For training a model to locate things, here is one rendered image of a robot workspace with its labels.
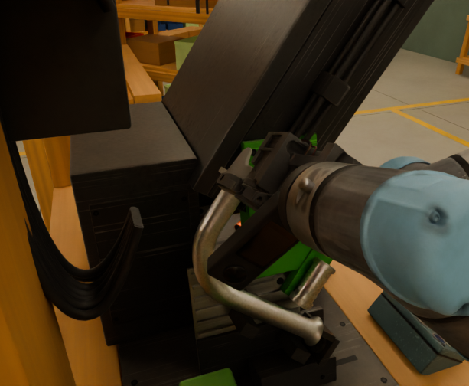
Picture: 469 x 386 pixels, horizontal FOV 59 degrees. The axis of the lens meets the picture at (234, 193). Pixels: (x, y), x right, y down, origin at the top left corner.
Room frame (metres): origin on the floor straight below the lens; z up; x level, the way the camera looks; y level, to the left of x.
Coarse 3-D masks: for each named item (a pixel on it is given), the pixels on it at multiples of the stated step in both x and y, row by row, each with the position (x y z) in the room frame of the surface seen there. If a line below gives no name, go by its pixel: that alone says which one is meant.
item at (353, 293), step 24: (336, 264) 0.73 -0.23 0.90; (336, 288) 0.65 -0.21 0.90; (360, 288) 0.65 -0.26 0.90; (360, 312) 0.59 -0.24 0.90; (384, 336) 0.53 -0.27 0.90; (384, 360) 0.48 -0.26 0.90; (408, 360) 0.48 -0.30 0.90; (408, 384) 0.43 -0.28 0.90; (432, 384) 0.43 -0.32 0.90; (456, 384) 0.43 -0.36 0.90
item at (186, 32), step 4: (180, 28) 7.81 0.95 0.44; (184, 28) 7.81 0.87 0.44; (188, 28) 7.81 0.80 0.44; (192, 28) 7.81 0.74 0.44; (196, 28) 7.81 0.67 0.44; (200, 28) 7.81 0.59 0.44; (160, 32) 7.36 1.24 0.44; (164, 32) 7.36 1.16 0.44; (168, 32) 7.36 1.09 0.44; (172, 32) 7.36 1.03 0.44; (176, 32) 7.36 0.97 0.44; (180, 32) 7.36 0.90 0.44; (184, 32) 7.39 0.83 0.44; (188, 32) 7.48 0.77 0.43; (192, 32) 7.57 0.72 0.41; (196, 32) 7.66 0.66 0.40; (176, 36) 7.18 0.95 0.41; (180, 36) 7.27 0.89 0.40; (184, 36) 7.38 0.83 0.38; (188, 36) 7.47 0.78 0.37; (192, 36) 7.57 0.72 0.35
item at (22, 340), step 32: (0, 128) 0.31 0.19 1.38; (0, 160) 0.29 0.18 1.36; (64, 160) 1.14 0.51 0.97; (0, 192) 0.26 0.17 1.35; (0, 224) 0.24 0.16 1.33; (0, 256) 0.22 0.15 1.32; (0, 288) 0.20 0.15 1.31; (32, 288) 0.27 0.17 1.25; (0, 320) 0.19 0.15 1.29; (32, 320) 0.24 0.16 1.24; (0, 352) 0.19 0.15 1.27; (32, 352) 0.22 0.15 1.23; (64, 352) 0.31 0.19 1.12; (0, 384) 0.19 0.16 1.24; (32, 384) 0.19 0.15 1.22; (64, 384) 0.27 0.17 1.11
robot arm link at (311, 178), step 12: (312, 168) 0.30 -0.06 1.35; (324, 168) 0.29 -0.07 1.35; (336, 168) 0.28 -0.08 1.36; (300, 180) 0.28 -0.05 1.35; (312, 180) 0.29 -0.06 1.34; (300, 192) 0.28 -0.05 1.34; (312, 192) 0.27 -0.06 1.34; (288, 204) 0.29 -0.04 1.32; (300, 204) 0.27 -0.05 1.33; (288, 216) 0.28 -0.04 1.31; (300, 216) 0.27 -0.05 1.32; (300, 228) 0.27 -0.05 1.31; (300, 240) 0.28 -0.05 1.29; (312, 240) 0.25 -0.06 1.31
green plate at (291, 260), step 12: (252, 144) 0.54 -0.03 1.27; (312, 144) 0.57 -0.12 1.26; (252, 156) 0.53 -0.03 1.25; (240, 216) 0.58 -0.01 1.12; (288, 252) 0.51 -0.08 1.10; (300, 252) 0.52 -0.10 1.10; (276, 264) 0.50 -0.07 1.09; (288, 264) 0.51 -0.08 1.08; (300, 264) 0.51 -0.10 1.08; (264, 276) 0.49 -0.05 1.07
